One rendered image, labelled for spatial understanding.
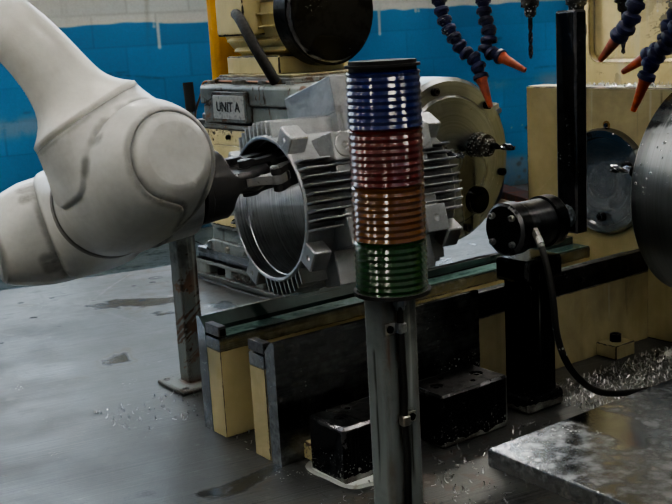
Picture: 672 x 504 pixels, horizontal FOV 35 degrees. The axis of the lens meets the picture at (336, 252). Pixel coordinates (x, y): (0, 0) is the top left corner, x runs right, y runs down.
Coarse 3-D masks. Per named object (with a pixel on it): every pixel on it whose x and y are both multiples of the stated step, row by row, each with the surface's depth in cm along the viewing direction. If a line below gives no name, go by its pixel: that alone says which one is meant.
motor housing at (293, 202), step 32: (256, 128) 114; (320, 128) 115; (320, 160) 110; (448, 160) 118; (288, 192) 124; (320, 192) 107; (448, 192) 117; (256, 224) 122; (288, 224) 124; (320, 224) 109; (256, 256) 120; (288, 256) 121; (288, 288) 114
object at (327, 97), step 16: (320, 80) 117; (336, 80) 116; (304, 96) 120; (320, 96) 117; (336, 96) 115; (288, 112) 123; (304, 112) 120; (320, 112) 118; (336, 112) 115; (336, 128) 115
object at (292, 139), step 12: (432, 120) 119; (288, 132) 109; (300, 132) 110; (432, 132) 119; (288, 144) 109; (300, 144) 109; (228, 156) 120; (456, 228) 118; (444, 240) 118; (456, 240) 119; (312, 252) 108; (324, 252) 108; (252, 264) 119; (312, 264) 109; (324, 264) 110; (252, 276) 120; (264, 276) 119
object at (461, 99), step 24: (432, 96) 154; (456, 96) 157; (480, 96) 160; (456, 120) 157; (480, 120) 160; (456, 144) 158; (480, 144) 157; (456, 168) 159; (480, 168) 162; (504, 168) 164; (456, 192) 159; (480, 192) 162; (456, 216) 160; (480, 216) 164
